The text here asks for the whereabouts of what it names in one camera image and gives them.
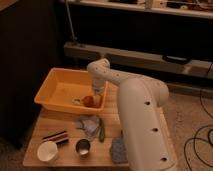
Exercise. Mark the black marker lower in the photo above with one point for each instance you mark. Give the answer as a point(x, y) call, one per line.
point(61, 142)

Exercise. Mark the gray crumpled cloth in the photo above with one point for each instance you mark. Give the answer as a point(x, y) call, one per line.
point(89, 124)

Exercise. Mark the orange tomato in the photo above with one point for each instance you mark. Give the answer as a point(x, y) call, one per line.
point(88, 101)

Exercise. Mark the white bowl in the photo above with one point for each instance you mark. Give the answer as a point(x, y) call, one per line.
point(47, 152)

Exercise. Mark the green pea pod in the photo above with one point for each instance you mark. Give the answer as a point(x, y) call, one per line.
point(101, 131)

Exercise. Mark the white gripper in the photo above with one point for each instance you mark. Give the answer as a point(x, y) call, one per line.
point(97, 95)

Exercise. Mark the black marker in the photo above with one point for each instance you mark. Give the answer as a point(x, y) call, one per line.
point(56, 136)
point(61, 142)

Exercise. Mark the orange plastic bin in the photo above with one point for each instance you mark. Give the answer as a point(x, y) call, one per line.
point(62, 86)

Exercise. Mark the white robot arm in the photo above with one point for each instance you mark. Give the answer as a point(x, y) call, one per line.
point(139, 98)

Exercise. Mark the wooden shelf rail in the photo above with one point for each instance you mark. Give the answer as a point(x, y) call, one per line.
point(137, 59)

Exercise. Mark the small metal cup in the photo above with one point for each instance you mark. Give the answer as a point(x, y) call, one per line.
point(83, 147)

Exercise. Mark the black marker upper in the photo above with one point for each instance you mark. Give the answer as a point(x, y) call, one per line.
point(56, 136)

